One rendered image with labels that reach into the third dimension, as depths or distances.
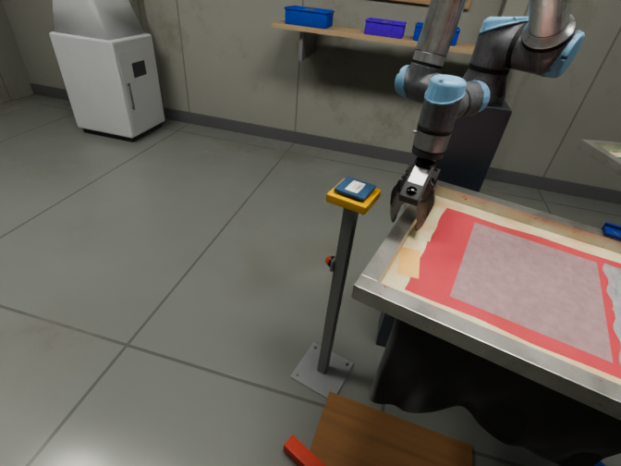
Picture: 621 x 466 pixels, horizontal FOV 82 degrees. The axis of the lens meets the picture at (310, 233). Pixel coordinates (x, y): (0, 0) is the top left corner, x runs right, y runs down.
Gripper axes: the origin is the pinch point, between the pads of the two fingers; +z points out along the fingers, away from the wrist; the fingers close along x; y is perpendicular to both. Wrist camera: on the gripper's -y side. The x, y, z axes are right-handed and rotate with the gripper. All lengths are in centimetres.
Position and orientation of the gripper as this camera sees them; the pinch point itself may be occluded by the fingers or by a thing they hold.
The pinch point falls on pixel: (405, 223)
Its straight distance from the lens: 96.4
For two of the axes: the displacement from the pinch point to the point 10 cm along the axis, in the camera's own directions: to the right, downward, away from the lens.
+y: 4.9, -4.8, 7.3
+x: -8.7, -3.5, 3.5
